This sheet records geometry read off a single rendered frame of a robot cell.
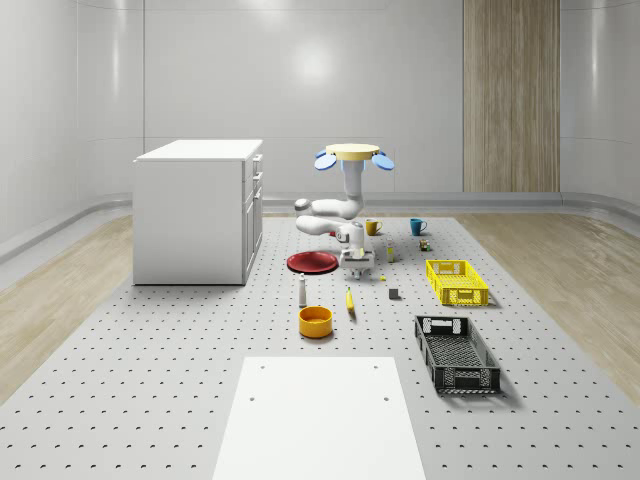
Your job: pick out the dark grey basket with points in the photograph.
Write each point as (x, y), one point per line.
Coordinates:
(437, 372)

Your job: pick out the yellow and white box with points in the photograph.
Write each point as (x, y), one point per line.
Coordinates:
(390, 252)

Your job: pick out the yellow mug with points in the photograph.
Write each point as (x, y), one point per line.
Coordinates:
(371, 227)

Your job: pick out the white cabinet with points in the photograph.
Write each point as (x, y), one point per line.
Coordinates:
(190, 220)

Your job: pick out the white board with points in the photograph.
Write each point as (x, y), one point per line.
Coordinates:
(320, 425)

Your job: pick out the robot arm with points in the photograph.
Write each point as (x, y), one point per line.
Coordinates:
(325, 207)

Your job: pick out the yellow bowl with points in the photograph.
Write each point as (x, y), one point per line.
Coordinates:
(315, 327)

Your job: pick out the yellow basket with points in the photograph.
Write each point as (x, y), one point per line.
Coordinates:
(462, 295)

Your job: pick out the blue mug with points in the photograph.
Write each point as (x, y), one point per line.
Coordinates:
(416, 227)

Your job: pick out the banana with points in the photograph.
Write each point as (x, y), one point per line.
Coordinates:
(350, 300)

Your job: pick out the red plate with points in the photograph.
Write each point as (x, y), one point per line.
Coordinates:
(312, 262)

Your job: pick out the grey cube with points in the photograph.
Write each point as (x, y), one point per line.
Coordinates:
(394, 294)

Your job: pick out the small white bottle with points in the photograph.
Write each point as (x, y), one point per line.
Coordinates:
(302, 292)

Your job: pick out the puzzle cube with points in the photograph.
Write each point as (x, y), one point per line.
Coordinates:
(425, 245)

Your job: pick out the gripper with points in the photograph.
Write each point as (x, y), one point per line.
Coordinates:
(362, 259)

